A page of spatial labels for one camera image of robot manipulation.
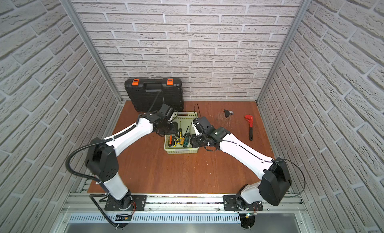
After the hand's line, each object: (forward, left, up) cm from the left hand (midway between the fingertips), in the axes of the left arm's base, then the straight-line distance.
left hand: (176, 128), depth 87 cm
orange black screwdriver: (0, +5, -11) cm, 12 cm away
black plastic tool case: (+24, +19, +6) cm, 31 cm away
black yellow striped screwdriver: (-2, 0, -11) cm, 11 cm away
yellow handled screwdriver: (-1, -3, -11) cm, 12 cm away
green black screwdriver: (-2, -6, -11) cm, 12 cm away
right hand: (-10, -10, +3) cm, 14 cm away
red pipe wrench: (+13, -53, -11) cm, 55 cm away
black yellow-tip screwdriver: (-3, +2, -11) cm, 12 cm away
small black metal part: (+20, -37, -11) cm, 43 cm away
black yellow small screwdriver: (+4, -2, -12) cm, 12 cm away
